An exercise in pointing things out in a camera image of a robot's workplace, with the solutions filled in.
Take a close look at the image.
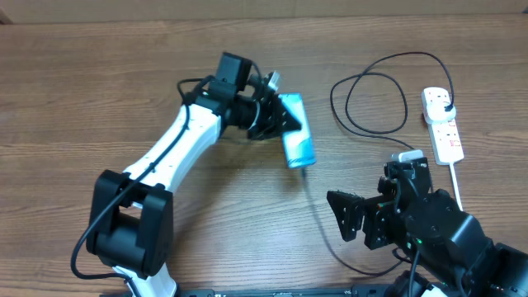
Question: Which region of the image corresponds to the blue Samsung Galaxy smartphone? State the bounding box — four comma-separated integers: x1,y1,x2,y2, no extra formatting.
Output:
279,93,317,169

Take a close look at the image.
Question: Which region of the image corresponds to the black USB charging cable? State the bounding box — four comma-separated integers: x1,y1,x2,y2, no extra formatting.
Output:
299,51,456,277

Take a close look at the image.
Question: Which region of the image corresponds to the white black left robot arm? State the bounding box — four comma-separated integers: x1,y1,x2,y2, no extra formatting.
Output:
70,53,308,296

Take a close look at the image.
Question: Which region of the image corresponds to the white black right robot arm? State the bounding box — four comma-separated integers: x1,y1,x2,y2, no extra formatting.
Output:
327,158,527,296

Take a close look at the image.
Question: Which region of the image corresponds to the white USB charger plug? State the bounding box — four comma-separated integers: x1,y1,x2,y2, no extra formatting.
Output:
423,101,457,125

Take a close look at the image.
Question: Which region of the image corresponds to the white power strip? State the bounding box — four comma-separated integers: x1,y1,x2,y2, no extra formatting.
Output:
420,86,465,166

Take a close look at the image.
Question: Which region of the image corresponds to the white power strip cord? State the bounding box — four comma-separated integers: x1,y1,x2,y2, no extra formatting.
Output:
448,163,465,212

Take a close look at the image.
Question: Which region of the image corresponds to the black mounting rail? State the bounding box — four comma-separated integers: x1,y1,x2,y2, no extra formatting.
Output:
177,284,389,297

